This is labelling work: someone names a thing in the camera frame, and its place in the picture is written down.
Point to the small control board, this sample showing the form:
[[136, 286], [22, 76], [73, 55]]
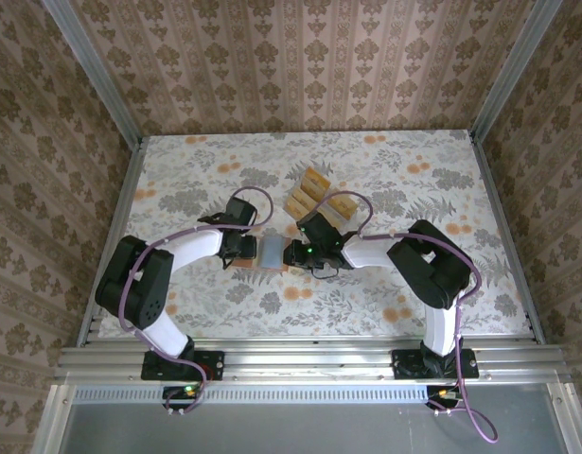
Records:
[[444, 393], [177, 392]]

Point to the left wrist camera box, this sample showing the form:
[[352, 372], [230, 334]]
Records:
[[241, 210]]

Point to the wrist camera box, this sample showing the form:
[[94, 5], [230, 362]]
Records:
[[319, 229], [241, 210]]

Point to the floral table cover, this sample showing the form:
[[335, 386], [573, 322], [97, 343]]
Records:
[[319, 307]]

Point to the aluminium table side rail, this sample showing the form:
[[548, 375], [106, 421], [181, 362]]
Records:
[[501, 213], [126, 198]]

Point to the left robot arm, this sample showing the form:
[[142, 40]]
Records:
[[134, 284]]

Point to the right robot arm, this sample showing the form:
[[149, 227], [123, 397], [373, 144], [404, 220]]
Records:
[[432, 269]]

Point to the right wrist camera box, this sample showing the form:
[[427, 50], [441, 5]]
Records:
[[319, 229]]

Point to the aluminium frame bar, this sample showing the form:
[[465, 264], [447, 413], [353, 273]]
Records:
[[51, 421], [569, 421]]

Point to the aluminium mounting beam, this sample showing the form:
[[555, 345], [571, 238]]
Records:
[[309, 364]]

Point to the grey metal panel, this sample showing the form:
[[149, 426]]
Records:
[[295, 430]]

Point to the aluminium frame post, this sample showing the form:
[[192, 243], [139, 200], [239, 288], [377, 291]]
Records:
[[101, 80], [512, 71]]

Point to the pink card holder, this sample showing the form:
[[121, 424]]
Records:
[[271, 253]]

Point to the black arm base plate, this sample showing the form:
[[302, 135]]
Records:
[[470, 363], [215, 361]]

